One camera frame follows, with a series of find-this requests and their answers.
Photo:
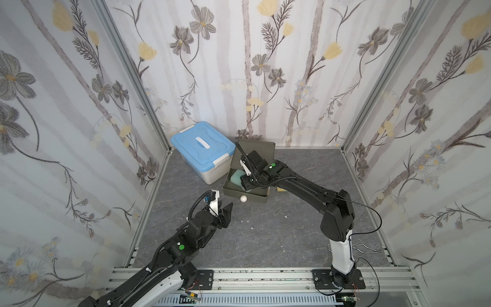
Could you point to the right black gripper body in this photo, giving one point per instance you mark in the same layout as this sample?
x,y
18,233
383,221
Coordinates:
x,y
250,176

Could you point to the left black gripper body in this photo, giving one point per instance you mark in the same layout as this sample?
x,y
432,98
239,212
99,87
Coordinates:
x,y
217,218

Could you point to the light green sponge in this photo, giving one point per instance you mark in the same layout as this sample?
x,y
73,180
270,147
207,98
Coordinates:
x,y
236,178

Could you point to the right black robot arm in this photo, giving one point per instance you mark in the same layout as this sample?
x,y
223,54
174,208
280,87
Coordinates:
x,y
336,208

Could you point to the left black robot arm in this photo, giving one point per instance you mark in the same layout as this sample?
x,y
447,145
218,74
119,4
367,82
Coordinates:
x,y
171,266

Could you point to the blue lid storage box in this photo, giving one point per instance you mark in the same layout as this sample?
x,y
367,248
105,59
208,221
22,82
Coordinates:
x,y
206,150

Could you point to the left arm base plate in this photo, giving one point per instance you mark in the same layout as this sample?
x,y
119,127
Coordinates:
x,y
203,281

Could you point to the white cable duct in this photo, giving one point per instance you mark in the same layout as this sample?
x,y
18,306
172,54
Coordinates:
x,y
264,299

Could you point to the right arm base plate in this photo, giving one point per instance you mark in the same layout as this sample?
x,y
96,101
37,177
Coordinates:
x,y
326,279

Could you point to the metal wire hook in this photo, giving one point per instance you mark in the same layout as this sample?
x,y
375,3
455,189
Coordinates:
x,y
364,249

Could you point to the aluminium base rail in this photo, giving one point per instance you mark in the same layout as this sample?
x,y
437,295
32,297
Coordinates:
x,y
385,286

